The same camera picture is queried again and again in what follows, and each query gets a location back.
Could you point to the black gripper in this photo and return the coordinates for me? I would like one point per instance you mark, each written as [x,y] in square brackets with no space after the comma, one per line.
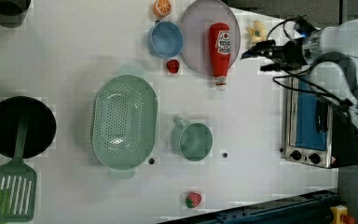
[286,57]

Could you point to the red plush ketchup bottle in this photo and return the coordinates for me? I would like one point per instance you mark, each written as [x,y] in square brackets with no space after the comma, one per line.
[219,38]

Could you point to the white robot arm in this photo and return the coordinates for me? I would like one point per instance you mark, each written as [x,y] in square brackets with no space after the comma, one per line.
[328,57]

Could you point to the grey round plate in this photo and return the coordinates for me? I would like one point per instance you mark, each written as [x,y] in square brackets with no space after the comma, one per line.
[195,24]

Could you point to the peeled banana toy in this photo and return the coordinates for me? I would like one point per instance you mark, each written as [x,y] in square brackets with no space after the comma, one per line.
[258,32]

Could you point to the black toaster oven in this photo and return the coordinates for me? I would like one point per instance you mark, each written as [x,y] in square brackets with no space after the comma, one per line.
[314,133]

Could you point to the small red strawberry toy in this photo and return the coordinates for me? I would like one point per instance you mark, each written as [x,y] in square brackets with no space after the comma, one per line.
[173,66]

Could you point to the blue cup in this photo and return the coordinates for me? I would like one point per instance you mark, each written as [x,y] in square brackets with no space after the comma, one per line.
[165,40]

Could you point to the green mug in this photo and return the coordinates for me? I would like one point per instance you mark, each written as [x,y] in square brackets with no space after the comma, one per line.
[191,140]

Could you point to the orange slice toy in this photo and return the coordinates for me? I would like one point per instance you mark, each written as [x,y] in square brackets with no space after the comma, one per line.
[162,8]

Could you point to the green colander basket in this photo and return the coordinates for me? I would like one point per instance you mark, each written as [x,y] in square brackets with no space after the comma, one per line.
[124,122]

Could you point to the red strawberry toy near edge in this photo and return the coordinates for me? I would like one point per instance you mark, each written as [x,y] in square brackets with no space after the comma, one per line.
[193,199]

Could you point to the yellow red toy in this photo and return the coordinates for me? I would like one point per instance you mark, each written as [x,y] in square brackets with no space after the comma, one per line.
[341,216]

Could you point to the dark cylinder cup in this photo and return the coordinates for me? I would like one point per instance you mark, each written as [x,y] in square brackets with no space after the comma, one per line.
[13,12]

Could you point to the green slotted spatula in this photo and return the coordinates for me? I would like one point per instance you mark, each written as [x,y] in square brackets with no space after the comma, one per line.
[17,182]

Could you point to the blue-green rail frame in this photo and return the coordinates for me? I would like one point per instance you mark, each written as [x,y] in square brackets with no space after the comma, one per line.
[310,208]

